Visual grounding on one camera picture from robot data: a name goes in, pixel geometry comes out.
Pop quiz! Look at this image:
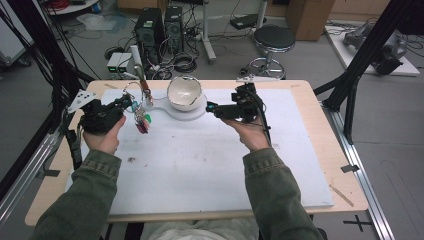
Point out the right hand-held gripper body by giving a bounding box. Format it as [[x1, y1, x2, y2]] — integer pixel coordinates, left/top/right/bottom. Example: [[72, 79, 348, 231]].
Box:
[[231, 75, 282, 123]]

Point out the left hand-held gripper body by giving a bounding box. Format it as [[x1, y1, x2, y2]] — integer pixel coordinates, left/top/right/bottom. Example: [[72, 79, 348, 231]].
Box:
[[67, 89, 129, 135]]

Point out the ring of coloured key tags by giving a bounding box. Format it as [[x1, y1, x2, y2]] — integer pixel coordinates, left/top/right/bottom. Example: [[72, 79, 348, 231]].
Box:
[[122, 80, 153, 135]]

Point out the white stand with pole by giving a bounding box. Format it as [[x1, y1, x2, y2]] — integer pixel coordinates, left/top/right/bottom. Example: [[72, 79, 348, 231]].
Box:
[[129, 44, 208, 122]]

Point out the person's left hand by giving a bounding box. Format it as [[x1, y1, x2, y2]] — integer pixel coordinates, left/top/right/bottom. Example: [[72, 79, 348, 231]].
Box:
[[82, 114, 128, 156]]

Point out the person's right hand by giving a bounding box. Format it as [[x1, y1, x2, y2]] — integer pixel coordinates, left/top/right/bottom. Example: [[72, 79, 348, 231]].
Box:
[[221, 116, 273, 154]]

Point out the white power unit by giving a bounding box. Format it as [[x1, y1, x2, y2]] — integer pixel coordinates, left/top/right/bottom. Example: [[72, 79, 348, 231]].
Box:
[[118, 52, 134, 76], [106, 52, 123, 79]]

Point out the white eggshell-shaped bowl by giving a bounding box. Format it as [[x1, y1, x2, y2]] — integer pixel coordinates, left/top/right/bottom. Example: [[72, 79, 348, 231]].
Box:
[[166, 75, 204, 113]]

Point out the white table mat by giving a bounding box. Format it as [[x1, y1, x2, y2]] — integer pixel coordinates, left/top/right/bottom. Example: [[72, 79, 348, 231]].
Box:
[[64, 87, 335, 216]]

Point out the black computer tower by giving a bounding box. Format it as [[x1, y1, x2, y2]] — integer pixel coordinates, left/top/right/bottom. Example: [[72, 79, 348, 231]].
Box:
[[163, 5, 185, 54], [134, 8, 165, 54]]

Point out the black round stool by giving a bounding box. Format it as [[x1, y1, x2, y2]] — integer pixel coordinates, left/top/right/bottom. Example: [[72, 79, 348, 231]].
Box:
[[241, 24, 297, 80]]

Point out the black flat box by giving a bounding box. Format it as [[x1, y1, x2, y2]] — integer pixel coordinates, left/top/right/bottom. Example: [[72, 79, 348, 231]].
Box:
[[229, 13, 264, 31]]

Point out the black metal stand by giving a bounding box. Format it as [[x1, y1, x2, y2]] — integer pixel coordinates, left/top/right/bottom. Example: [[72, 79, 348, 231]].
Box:
[[0, 0, 96, 201], [313, 0, 424, 146]]

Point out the round white table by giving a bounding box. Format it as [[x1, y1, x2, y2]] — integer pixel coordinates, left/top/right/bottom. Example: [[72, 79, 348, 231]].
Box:
[[43, 0, 101, 16]]

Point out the cardboard box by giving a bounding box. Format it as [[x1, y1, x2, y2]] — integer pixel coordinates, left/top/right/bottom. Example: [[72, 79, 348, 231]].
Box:
[[286, 0, 336, 42]]

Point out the white cabinet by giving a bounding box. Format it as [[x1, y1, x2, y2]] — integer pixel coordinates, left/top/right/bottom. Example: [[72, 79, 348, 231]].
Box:
[[0, 13, 34, 68]]

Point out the grey and black machine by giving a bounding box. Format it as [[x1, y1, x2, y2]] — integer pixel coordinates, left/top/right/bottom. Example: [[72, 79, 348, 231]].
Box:
[[343, 23, 409, 76]]

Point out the white floor board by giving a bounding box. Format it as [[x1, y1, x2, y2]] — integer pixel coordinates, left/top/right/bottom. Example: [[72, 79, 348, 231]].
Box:
[[324, 24, 421, 77]]

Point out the tangle of black cables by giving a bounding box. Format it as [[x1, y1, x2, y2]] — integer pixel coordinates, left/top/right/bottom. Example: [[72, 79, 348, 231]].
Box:
[[146, 49, 198, 81]]

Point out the white desk frame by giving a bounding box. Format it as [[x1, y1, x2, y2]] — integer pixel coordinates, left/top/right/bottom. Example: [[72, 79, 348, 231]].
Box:
[[199, 0, 269, 65]]

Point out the aluminium rail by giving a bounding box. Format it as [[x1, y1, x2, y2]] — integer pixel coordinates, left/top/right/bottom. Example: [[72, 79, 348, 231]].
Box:
[[321, 99, 396, 240], [0, 133, 61, 228]]

